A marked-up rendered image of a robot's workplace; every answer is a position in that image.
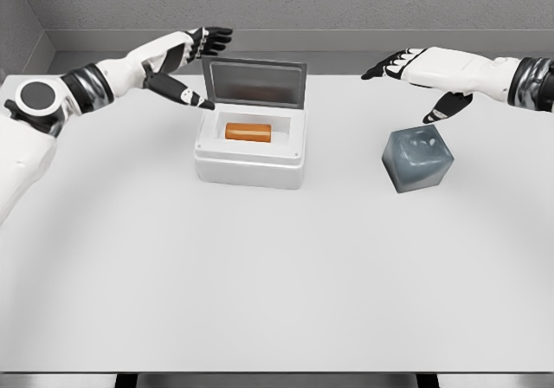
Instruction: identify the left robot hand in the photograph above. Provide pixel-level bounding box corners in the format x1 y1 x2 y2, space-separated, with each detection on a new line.
127 26 234 112

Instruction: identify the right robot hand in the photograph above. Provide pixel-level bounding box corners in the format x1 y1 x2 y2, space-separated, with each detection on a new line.
360 47 476 125

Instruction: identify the grey translucent cube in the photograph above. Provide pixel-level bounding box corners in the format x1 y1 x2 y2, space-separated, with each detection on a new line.
381 125 455 195

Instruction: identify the orange cylinder block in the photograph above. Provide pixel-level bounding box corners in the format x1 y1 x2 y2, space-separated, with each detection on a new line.
224 121 273 143

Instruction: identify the white box with open lid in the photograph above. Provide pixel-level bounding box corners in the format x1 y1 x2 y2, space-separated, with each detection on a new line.
193 55 308 191

